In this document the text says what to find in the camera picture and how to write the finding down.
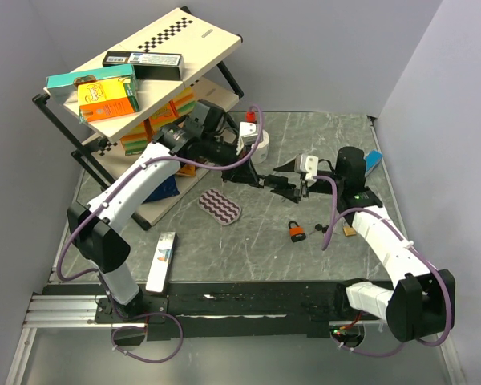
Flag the black headed keys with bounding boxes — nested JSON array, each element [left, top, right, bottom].
[[309, 223, 330, 236]]

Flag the orange black padlock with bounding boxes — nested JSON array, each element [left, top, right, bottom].
[[288, 221, 307, 243]]

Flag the brass padlock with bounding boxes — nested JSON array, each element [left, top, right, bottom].
[[343, 225, 356, 237]]

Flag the black padlock with keys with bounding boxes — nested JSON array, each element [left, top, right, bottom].
[[258, 175, 289, 189]]

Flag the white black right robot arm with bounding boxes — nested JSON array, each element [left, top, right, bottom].
[[265, 146, 455, 344]]

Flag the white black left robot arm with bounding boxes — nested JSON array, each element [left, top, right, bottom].
[[63, 100, 264, 322]]

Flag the white toilet paper roll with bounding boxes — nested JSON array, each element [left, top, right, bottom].
[[251, 130, 270, 164]]

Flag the pink striped sponge pad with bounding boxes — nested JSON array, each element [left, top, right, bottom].
[[198, 188, 242, 225]]

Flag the blue silver box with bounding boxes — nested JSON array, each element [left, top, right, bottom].
[[364, 150, 383, 176]]

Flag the orange snack bag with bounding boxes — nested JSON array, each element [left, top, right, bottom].
[[176, 164, 196, 177]]

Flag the blue snack bag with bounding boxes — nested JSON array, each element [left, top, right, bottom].
[[144, 176, 180, 203]]

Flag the yellow green sponge pack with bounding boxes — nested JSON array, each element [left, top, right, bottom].
[[169, 87, 196, 117], [148, 101, 180, 134], [120, 121, 152, 156]]

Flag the beige black tiered shelf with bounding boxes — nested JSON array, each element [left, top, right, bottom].
[[31, 6, 245, 232]]

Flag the white toothpaste box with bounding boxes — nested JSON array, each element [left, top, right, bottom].
[[145, 232, 177, 293]]

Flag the black white long box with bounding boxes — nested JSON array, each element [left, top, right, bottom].
[[102, 51, 184, 81]]

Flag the orange yellow box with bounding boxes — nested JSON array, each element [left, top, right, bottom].
[[77, 76, 140, 123]]

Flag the teal long box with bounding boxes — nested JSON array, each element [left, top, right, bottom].
[[45, 64, 138, 104]]

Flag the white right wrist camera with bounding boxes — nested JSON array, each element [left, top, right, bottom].
[[294, 154, 319, 185]]

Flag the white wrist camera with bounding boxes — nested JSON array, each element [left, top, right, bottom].
[[294, 154, 319, 185], [236, 111, 259, 155]]

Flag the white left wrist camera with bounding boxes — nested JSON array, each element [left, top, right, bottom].
[[236, 111, 259, 155]]

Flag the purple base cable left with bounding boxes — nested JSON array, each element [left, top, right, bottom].
[[111, 312, 184, 365]]

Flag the aluminium frame rail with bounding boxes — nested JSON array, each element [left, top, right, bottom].
[[22, 290, 101, 330]]

